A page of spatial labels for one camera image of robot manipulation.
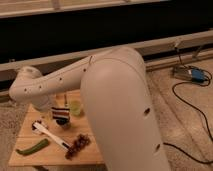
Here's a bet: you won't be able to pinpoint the striped eraser block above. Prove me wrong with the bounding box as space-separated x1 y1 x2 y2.
51 107 70 120

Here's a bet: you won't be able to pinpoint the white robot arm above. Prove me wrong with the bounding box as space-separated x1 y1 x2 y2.
9 47 170 171

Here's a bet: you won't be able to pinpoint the dark metal cup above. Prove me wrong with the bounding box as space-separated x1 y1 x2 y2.
56 119 71 130

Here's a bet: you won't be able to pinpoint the green plastic cup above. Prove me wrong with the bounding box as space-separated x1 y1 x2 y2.
69 100 82 116

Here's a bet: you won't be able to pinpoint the green cucumber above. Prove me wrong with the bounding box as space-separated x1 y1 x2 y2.
16 139 50 156

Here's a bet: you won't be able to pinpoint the purple grape bunch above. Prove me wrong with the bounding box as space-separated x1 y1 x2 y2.
65 134 91 159

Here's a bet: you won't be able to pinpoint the blue power box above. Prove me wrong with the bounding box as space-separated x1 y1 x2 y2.
172 66 205 83

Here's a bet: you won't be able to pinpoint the white handled brush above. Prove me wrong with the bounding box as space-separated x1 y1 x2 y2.
34 123 70 150

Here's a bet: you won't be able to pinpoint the black cable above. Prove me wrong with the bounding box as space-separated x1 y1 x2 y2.
162 43 213 165

